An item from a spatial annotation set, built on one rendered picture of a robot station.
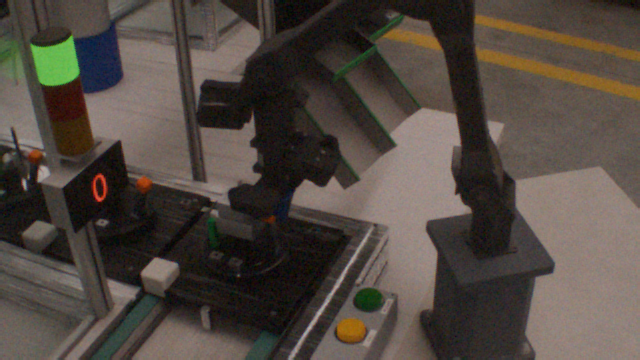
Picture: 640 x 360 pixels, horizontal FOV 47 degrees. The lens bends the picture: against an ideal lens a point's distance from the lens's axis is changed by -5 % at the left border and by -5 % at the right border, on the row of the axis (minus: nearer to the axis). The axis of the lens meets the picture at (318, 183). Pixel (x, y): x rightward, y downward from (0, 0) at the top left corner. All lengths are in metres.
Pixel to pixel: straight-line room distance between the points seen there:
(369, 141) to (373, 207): 0.16
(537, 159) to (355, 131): 1.98
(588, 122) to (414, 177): 2.14
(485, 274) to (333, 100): 0.50
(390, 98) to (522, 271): 0.58
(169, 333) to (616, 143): 2.65
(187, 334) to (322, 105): 0.48
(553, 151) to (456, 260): 2.33
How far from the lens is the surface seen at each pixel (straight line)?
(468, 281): 1.05
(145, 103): 1.95
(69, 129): 0.97
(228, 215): 1.16
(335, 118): 1.38
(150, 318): 1.20
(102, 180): 1.02
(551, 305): 1.33
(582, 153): 3.41
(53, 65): 0.93
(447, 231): 1.13
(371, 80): 1.52
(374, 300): 1.14
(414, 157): 1.66
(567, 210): 1.55
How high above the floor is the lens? 1.75
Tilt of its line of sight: 35 degrees down
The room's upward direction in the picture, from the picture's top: 2 degrees counter-clockwise
